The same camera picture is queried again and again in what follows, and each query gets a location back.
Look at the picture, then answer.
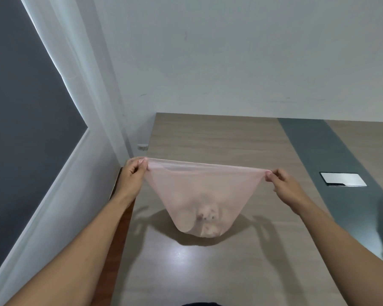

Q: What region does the person's left forearm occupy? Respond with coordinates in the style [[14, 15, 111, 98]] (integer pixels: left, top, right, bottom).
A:
[[5, 194, 138, 306]]

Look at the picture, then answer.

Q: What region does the person's right forearm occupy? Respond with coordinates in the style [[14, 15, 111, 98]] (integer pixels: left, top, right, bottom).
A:
[[297, 200, 383, 306]]

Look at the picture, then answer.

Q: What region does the person's right hand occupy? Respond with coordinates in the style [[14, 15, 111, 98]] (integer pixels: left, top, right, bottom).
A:
[[264, 168, 309, 216]]

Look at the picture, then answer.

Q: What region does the dark grey window blind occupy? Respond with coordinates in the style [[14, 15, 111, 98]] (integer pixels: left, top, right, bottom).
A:
[[0, 0, 89, 282]]

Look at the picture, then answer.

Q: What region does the white sheer curtain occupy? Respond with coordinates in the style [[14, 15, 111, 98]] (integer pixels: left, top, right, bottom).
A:
[[19, 0, 133, 171]]

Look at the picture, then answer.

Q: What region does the translucent pink plastic bag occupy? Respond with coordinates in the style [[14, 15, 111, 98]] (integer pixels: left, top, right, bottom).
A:
[[144, 157, 272, 238]]

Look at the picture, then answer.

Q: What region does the metal table cable hatch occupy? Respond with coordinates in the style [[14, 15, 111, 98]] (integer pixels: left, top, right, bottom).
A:
[[319, 171, 368, 188]]

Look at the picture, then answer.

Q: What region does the person's left hand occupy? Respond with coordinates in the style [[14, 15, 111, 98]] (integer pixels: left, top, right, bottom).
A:
[[114, 156, 149, 205]]

